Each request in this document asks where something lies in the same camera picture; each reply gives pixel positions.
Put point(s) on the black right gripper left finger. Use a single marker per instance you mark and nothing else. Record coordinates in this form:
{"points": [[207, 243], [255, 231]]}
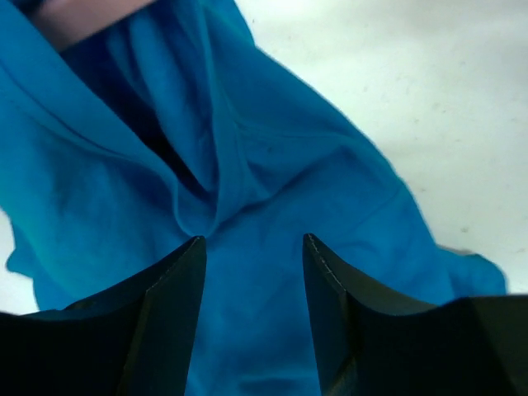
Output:
{"points": [[134, 338]]}

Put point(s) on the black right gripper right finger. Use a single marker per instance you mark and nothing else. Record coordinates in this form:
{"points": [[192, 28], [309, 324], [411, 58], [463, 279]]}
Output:
{"points": [[369, 339]]}

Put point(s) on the blue t shirt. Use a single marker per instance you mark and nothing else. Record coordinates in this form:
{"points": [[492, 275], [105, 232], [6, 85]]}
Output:
{"points": [[172, 124]]}

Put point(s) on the pink plastic hanger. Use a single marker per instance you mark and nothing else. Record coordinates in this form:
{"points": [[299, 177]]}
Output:
{"points": [[65, 23]]}

